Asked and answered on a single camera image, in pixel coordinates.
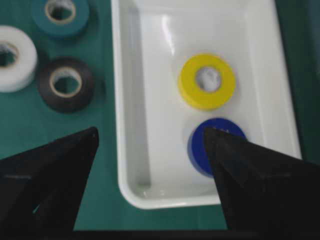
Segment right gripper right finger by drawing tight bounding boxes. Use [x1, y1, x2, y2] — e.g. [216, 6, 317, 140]
[203, 127, 320, 238]

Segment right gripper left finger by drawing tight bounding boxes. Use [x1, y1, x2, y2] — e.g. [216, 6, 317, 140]
[0, 127, 99, 238]

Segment blue tape roll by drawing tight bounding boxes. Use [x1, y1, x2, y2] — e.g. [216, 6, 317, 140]
[187, 117, 247, 178]

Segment yellow tape roll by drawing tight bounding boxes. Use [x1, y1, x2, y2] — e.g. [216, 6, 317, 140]
[177, 53, 237, 111]

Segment black tape roll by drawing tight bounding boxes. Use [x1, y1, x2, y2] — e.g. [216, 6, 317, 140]
[36, 57, 95, 113]

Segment white tape roll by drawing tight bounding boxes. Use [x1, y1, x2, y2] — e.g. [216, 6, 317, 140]
[0, 25, 38, 93]

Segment green tape roll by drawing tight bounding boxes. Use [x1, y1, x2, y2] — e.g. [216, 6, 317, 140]
[31, 0, 90, 39]

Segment white plastic tray case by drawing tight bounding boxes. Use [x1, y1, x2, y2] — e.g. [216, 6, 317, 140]
[111, 0, 301, 209]

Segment green table cloth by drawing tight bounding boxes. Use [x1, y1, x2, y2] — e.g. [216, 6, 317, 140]
[0, 0, 320, 231]

